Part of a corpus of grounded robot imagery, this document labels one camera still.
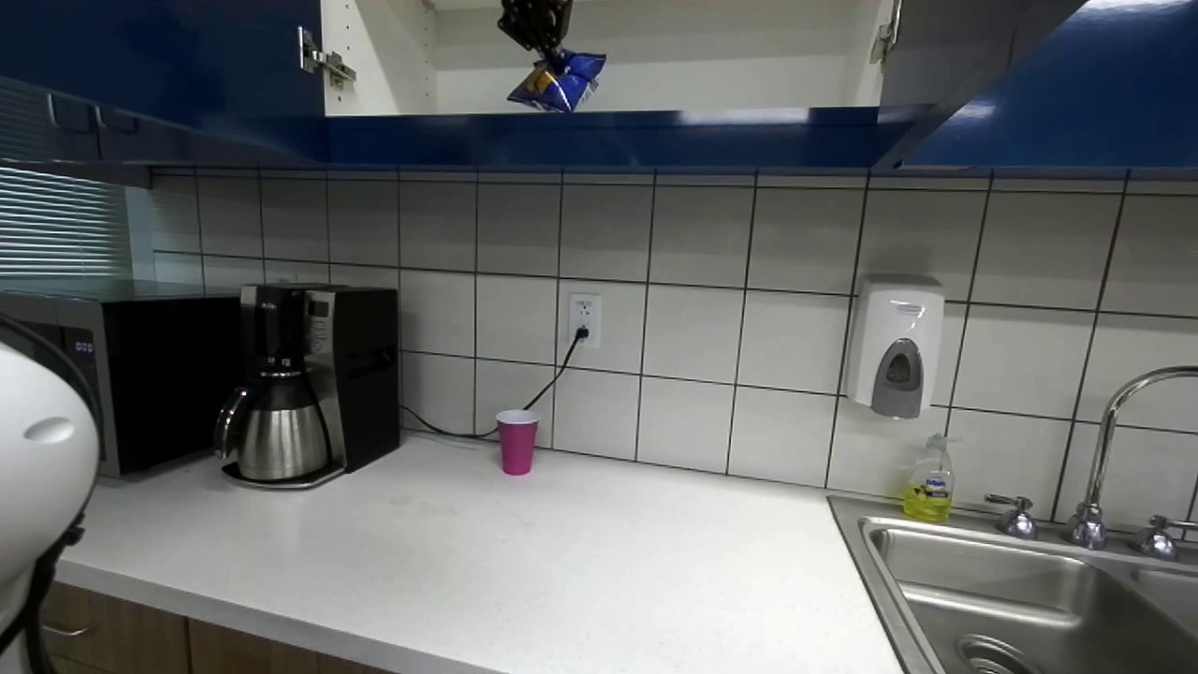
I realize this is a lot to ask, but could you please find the blue chip snack bag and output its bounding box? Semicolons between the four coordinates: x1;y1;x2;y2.
504;45;611;117

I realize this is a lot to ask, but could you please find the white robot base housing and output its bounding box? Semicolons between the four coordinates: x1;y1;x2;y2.
0;314;105;674

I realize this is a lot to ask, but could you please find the metal cabinet hinge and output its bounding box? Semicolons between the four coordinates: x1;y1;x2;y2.
294;21;359;91
877;0;905;67

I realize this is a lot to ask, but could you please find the blue cabinet door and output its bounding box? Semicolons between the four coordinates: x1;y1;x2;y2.
877;0;1089;172
0;0;331;132

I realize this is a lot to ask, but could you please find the wooden cabinet front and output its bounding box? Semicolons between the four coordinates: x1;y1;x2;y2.
187;617;377;674

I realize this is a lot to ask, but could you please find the black steel coffee maker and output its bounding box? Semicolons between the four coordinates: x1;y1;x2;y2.
215;282;406;495

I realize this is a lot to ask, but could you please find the pink plastic cup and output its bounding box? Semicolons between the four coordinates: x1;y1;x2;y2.
495;404;543;480

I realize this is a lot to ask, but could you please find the stainless steel carafe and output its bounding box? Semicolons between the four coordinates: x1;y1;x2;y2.
215;372;337;485

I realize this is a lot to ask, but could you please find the horizontal window blind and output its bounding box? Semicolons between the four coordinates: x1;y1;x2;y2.
0;159;153;294

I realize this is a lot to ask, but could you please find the black microwave oven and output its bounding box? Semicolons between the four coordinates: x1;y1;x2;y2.
0;290;247;480

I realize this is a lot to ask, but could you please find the yellow dish soap bottle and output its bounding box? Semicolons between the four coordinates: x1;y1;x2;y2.
900;431;957;524

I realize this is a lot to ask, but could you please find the chrome gooseneck faucet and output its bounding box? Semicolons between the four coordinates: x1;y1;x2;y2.
1067;362;1198;549

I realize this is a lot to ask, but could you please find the stainless steel sink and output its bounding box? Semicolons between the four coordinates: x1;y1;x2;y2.
827;495;1198;674

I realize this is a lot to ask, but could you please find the wooden drawer front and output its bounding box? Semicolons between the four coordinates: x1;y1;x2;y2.
42;581;195;674

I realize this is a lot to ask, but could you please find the blue wall cabinet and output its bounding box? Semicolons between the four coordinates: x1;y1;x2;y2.
0;0;1198;181

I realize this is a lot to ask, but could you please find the white wall outlet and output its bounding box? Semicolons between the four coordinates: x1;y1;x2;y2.
559;290;608;357

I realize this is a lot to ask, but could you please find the black power cord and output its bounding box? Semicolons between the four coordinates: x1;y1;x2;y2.
397;327;590;441

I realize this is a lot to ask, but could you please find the white wall soap dispenser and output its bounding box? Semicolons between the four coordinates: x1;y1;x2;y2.
841;274;948;421

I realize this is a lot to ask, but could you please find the chrome faucet handle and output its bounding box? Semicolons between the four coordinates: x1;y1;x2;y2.
982;489;1039;539
1137;511;1198;561

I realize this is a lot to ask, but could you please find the black base cable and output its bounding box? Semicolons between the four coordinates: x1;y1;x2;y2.
17;511;94;674

